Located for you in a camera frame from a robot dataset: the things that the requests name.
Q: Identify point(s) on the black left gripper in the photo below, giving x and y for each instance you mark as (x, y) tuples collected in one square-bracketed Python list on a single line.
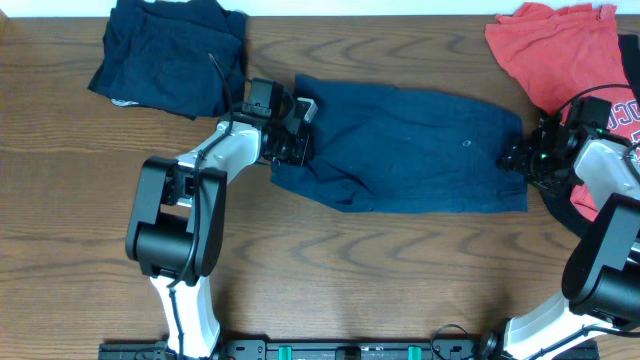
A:
[(304, 154)]

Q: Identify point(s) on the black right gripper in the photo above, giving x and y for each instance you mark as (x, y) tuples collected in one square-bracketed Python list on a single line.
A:
[(517, 158)]

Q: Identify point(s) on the blue denim shorts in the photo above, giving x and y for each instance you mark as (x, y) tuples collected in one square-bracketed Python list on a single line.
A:
[(379, 148)]

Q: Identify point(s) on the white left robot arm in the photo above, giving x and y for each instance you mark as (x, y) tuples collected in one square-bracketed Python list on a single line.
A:
[(177, 221)]

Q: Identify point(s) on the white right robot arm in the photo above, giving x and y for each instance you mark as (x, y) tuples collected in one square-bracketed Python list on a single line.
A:
[(600, 284)]

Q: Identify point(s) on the black garment under red shirt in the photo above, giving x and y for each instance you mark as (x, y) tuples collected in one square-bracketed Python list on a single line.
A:
[(560, 207)]

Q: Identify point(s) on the folded navy garment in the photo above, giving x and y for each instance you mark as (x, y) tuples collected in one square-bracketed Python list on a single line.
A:
[(175, 56)]

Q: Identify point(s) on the folded black garment with print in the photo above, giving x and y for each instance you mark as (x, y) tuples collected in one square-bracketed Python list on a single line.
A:
[(97, 88)]

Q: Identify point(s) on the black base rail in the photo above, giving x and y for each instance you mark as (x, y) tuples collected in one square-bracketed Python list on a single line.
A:
[(262, 349)]

